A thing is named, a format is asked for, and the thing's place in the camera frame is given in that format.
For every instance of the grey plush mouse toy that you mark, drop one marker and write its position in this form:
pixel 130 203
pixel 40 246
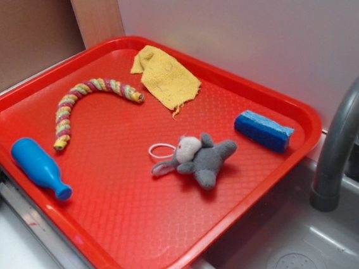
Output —
pixel 199 157

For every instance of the red plastic tray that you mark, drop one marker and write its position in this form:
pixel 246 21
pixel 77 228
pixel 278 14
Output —
pixel 97 121

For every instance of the yellow cloth rag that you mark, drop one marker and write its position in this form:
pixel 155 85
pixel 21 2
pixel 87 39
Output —
pixel 165 78

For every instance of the blue sponge block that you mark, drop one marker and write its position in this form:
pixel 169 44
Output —
pixel 263 130

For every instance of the blue plastic toy bottle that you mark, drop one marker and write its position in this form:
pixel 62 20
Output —
pixel 39 167

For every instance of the grey toy sink basin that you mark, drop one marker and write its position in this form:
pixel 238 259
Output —
pixel 283 231

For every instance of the brown wooden board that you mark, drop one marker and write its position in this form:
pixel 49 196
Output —
pixel 98 20

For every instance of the grey toy faucet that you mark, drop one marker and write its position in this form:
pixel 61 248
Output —
pixel 339 156

